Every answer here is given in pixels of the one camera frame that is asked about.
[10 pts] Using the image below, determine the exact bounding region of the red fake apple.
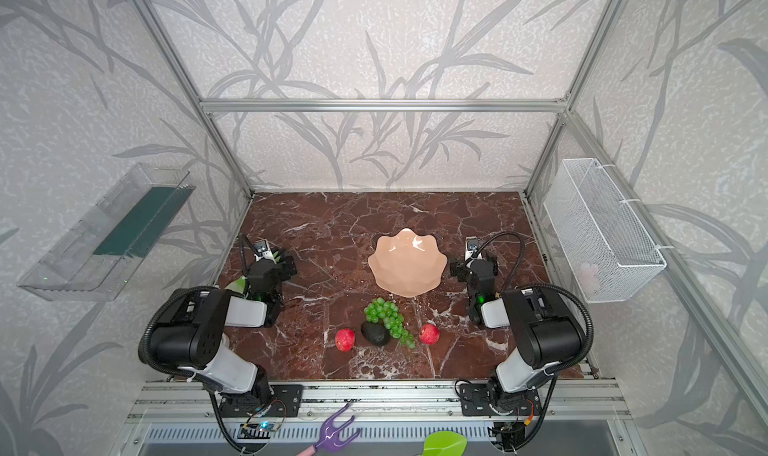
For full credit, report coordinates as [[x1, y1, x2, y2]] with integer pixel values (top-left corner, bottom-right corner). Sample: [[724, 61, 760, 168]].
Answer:
[[419, 323, 440, 345], [335, 328, 356, 352]]

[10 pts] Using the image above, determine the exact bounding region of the green fake grape bunch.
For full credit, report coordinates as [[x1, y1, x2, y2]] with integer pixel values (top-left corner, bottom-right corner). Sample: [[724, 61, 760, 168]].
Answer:
[[364, 298, 416, 349]]

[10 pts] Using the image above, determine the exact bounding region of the dark fake avocado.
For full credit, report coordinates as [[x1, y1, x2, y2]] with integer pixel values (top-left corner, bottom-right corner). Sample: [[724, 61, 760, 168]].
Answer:
[[361, 321, 391, 347]]

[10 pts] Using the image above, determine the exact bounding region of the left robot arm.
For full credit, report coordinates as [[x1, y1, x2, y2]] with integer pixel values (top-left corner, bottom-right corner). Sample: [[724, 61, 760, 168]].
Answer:
[[138, 255, 297, 412]]

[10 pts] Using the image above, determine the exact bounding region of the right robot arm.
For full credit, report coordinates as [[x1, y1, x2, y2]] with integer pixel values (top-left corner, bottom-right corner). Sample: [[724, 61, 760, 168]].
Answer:
[[449, 258, 594, 417]]

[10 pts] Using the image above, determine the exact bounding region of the pink scalloped fruit bowl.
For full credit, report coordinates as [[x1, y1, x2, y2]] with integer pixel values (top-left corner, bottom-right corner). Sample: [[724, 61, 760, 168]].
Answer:
[[368, 228, 448, 298]]

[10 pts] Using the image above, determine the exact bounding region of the pink item in basket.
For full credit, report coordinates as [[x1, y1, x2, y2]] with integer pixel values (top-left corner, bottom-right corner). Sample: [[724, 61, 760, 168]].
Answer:
[[577, 263, 601, 296]]

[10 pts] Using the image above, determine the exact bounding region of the purple plastic hand rake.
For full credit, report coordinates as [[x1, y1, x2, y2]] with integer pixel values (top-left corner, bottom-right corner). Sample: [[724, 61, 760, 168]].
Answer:
[[298, 402, 362, 456]]

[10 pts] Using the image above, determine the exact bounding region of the green plastic trowel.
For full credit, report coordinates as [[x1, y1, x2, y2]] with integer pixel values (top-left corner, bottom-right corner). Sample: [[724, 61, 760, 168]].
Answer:
[[421, 431, 468, 456]]

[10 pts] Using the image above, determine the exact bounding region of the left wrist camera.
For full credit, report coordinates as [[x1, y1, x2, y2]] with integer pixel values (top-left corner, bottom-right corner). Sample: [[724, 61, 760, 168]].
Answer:
[[250, 240, 275, 262]]

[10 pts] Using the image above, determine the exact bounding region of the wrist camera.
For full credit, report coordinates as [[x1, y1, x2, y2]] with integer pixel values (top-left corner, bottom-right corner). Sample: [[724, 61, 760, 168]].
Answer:
[[465, 237, 482, 259], [250, 240, 275, 262]]

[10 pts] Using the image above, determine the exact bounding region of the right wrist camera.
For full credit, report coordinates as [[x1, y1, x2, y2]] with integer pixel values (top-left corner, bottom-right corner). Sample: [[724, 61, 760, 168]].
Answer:
[[465, 237, 482, 259]]

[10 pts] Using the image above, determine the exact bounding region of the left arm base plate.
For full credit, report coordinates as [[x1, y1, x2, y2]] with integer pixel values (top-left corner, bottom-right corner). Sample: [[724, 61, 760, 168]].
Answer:
[[219, 384, 304, 418]]

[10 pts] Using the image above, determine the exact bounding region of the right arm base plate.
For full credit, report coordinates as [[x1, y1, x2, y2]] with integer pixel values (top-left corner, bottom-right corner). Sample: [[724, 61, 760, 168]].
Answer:
[[453, 380, 542, 419]]

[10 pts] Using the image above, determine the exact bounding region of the white wire mesh basket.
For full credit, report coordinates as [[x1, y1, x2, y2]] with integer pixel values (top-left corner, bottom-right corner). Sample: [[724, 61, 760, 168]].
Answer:
[[544, 158, 667, 303]]

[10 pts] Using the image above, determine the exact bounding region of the aluminium front rail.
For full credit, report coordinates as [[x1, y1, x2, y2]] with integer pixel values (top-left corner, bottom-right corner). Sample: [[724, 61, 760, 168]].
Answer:
[[126, 379, 631, 423]]

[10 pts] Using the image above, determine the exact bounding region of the clear plastic wall shelf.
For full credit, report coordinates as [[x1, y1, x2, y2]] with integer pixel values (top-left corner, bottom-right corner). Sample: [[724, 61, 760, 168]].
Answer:
[[18, 163, 196, 302]]

